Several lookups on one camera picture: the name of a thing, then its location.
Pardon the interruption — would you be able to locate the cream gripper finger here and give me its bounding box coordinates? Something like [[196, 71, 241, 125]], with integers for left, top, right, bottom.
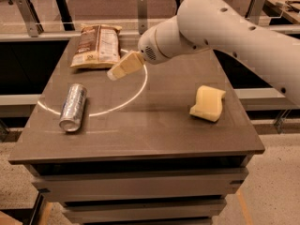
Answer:
[[107, 51, 144, 81]]

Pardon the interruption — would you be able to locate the brown chip bag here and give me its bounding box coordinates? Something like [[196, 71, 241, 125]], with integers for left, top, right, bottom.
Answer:
[[71, 24, 122, 69]]

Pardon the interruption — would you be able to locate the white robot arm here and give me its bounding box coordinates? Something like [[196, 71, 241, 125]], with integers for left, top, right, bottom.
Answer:
[[108, 0, 300, 106]]

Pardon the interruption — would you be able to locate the silver drink can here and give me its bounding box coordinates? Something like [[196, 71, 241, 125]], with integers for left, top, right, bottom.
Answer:
[[59, 83, 87, 132]]

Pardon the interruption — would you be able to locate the yellow sponge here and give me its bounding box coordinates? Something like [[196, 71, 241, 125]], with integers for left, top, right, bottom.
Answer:
[[189, 85, 226, 122]]

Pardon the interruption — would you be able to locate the grey table with drawers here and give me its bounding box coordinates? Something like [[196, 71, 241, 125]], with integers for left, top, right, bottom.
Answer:
[[9, 38, 264, 225]]

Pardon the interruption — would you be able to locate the clear acrylic barrier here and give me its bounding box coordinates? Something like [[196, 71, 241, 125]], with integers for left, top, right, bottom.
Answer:
[[0, 15, 287, 35]]

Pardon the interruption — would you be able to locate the middle metal bracket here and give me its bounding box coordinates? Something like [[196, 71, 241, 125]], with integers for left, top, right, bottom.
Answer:
[[137, 0, 147, 35]]

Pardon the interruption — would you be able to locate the metal bracket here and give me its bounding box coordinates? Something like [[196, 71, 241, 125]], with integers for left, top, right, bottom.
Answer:
[[137, 0, 147, 35], [247, 0, 265, 24], [15, 0, 39, 38]]

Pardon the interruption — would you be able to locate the left metal bracket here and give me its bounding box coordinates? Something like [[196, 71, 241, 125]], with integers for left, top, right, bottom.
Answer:
[[15, 0, 39, 38]]

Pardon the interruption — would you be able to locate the right metal bracket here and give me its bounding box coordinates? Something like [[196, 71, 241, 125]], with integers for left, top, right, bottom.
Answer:
[[247, 0, 265, 24]]

